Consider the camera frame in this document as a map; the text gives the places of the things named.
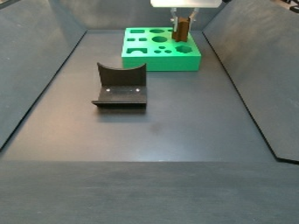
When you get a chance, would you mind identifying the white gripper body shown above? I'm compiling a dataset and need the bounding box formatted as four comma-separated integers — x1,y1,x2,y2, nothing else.
151,0,222,8

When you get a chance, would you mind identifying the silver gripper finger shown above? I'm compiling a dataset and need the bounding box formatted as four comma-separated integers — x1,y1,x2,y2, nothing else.
171,8,178,32
190,8,201,23

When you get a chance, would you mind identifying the black curved holder stand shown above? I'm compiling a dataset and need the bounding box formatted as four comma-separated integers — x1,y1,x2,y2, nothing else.
93,63,147,107

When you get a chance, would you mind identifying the green shape sorter block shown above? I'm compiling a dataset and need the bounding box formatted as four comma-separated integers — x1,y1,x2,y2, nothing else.
122,27,202,72

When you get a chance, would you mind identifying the brown star prism object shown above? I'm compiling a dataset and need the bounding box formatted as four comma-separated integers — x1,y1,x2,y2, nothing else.
173,17,191,42

